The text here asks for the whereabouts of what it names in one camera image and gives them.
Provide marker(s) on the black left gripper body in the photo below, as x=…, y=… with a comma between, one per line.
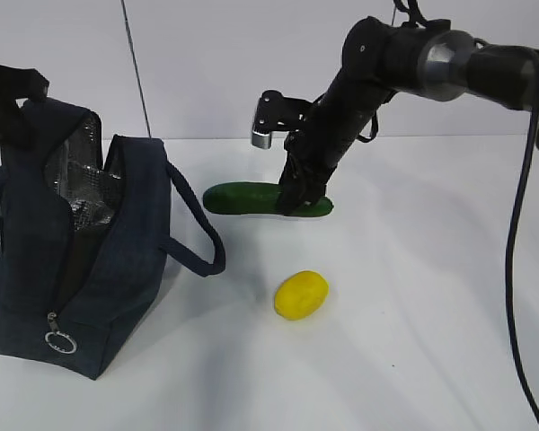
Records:
x=19, y=84

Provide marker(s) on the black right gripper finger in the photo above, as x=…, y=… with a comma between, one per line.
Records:
x=293, y=169
x=309, y=191

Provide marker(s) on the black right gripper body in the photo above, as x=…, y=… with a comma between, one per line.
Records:
x=332, y=125

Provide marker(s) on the green cucumber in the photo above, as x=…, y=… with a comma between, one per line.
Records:
x=256, y=198

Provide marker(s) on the yellow lemon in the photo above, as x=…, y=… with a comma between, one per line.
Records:
x=300, y=295

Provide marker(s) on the dark blue lunch bag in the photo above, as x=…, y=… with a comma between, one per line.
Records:
x=85, y=234

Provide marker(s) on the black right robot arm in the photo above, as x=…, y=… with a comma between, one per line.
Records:
x=378, y=61

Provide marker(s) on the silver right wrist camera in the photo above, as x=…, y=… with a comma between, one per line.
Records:
x=276, y=113

